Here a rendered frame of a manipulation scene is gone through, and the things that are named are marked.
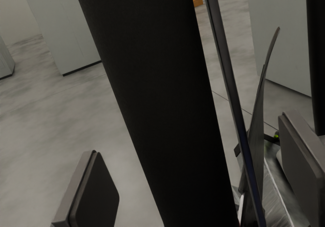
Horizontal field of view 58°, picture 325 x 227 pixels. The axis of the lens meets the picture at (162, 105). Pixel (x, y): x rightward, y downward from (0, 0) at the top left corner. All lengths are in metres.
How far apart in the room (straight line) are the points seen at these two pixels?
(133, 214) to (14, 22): 10.70
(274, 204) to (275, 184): 0.04
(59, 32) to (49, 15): 0.31
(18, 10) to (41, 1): 6.72
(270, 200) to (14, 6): 11.96
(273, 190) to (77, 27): 5.25
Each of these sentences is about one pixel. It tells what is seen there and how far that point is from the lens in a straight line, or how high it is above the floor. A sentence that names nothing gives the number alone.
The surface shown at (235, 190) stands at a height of 1.08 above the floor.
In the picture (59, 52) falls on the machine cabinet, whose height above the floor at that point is 0.46.
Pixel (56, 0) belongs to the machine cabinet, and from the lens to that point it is 5.58.
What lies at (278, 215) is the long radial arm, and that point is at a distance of 0.56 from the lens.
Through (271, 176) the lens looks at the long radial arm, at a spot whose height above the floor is 1.14.
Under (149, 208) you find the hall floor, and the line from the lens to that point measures 2.23.
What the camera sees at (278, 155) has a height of 1.13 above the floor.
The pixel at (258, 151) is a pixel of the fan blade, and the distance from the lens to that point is 0.47.
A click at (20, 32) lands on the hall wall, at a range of 12.35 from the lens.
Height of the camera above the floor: 1.56
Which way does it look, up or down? 27 degrees down
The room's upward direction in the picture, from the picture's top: 17 degrees counter-clockwise
